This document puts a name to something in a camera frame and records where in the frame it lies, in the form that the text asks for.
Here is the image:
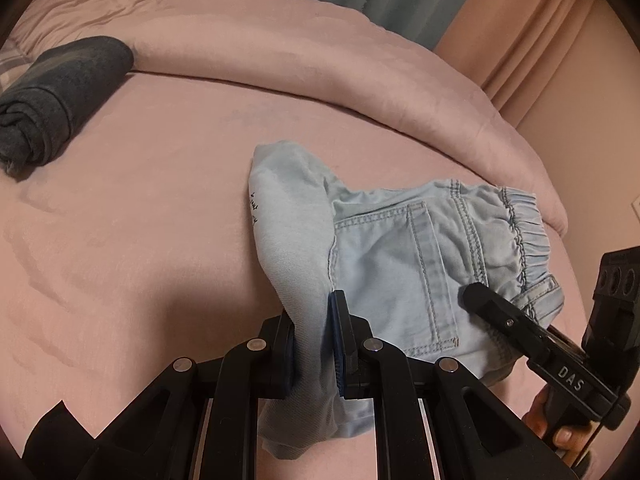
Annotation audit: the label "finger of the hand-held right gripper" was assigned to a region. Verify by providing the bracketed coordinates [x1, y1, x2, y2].
[461, 282, 557, 363]

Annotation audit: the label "light blue denim pants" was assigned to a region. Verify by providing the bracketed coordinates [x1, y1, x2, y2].
[247, 140, 567, 461]

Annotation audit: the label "pink curtain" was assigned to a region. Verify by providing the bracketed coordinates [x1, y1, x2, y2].
[434, 0, 640, 141]

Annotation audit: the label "plaid pillow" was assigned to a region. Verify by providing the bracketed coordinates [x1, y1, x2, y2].
[0, 45, 32, 92]

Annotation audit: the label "person's right hand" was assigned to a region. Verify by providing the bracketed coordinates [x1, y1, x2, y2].
[521, 389, 596, 462]

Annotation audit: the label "pink duvet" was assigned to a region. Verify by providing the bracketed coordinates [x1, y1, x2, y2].
[10, 0, 571, 236]

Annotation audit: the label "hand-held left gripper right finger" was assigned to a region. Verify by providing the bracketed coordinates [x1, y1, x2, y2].
[327, 290, 571, 480]

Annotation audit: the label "dark blue folded pants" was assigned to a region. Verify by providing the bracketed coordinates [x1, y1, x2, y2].
[0, 36, 135, 182]

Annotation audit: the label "pink bed sheet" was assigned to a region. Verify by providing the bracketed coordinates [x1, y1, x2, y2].
[0, 72, 601, 480]

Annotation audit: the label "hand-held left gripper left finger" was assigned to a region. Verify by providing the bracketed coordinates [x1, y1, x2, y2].
[22, 310, 301, 480]

